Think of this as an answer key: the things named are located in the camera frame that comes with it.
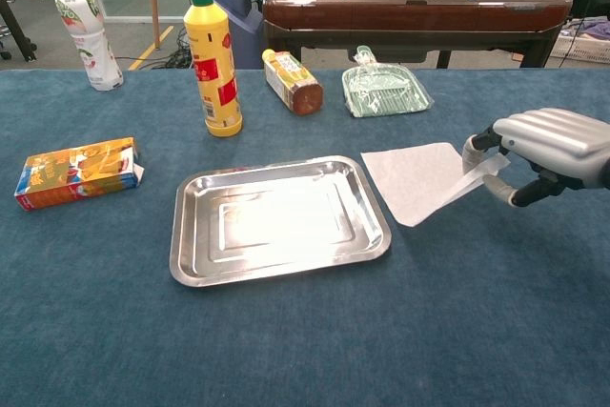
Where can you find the blue felt table cover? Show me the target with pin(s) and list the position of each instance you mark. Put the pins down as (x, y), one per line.
(305, 340)

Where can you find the yellow bottle green cap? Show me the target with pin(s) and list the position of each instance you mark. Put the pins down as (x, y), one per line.
(212, 68)

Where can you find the white drink bottle yellow cap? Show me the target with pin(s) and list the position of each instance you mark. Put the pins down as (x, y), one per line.
(90, 40)

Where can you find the purple cloth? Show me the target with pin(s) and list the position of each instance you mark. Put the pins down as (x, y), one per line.
(598, 29)

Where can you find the orange snack carton box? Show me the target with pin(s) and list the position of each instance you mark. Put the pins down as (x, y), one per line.
(71, 176)

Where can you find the white plastic basket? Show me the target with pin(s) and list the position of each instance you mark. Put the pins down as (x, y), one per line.
(581, 47)

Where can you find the green dustpan brush set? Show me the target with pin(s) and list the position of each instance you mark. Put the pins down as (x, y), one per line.
(383, 92)

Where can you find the amber tea bottle yellow label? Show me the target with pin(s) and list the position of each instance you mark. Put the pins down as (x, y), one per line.
(290, 78)

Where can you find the black stand leg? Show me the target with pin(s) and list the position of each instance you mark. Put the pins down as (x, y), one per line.
(16, 30)

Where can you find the brown mahjong table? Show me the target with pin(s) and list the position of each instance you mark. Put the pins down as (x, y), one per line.
(410, 11)

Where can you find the white paper sheet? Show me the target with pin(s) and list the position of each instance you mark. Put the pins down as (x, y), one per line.
(414, 183)

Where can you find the silver metal tray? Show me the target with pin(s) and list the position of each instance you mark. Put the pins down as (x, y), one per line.
(281, 223)

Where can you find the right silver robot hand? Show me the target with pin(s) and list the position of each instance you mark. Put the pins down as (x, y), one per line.
(557, 140)

